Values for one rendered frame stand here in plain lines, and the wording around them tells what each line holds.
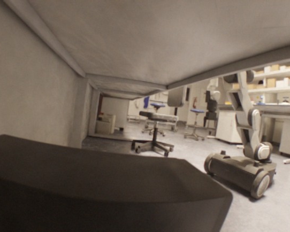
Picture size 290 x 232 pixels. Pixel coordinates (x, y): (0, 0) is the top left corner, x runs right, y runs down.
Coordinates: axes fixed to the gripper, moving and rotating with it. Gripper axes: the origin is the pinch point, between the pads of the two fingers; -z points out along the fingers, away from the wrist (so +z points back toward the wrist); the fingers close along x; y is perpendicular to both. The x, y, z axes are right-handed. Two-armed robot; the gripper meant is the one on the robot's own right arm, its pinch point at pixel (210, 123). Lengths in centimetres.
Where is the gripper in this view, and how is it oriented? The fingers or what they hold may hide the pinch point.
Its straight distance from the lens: 133.4
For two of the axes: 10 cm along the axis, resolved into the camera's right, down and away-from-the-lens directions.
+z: 0.9, -9.9, -0.9
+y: 1.8, 1.0, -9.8
